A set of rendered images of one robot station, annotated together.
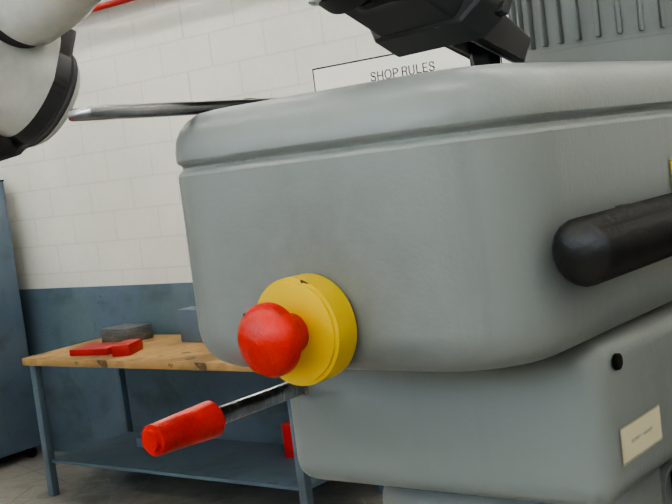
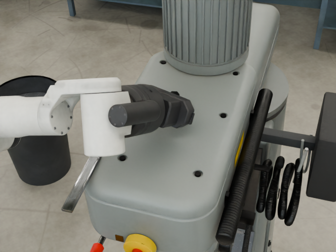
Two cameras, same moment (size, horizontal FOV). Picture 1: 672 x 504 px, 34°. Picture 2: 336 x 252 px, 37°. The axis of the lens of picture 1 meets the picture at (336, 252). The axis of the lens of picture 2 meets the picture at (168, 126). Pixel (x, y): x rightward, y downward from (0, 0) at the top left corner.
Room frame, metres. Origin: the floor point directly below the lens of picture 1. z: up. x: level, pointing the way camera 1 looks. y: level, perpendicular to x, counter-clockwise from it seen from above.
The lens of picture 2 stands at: (0.07, 0.14, 2.54)
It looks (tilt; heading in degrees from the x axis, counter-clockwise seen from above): 41 degrees down; 341
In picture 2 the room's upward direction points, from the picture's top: 3 degrees counter-clockwise
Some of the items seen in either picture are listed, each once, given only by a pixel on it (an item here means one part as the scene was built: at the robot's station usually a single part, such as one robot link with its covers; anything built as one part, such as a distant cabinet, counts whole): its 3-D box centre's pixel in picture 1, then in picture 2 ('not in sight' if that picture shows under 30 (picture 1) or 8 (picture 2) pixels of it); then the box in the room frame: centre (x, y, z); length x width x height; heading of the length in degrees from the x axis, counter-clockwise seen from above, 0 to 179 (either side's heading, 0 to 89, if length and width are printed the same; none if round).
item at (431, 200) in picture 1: (510, 194); (177, 141); (0.80, -0.13, 1.81); 0.47 x 0.26 x 0.16; 142
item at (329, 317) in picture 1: (304, 329); (139, 247); (0.61, 0.02, 1.76); 0.06 x 0.02 x 0.06; 52
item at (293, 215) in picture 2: not in sight; (271, 188); (0.87, -0.44, 1.45); 0.18 x 0.16 x 0.21; 142
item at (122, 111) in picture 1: (220, 106); (93, 160); (0.73, 0.06, 1.89); 0.24 x 0.04 x 0.01; 144
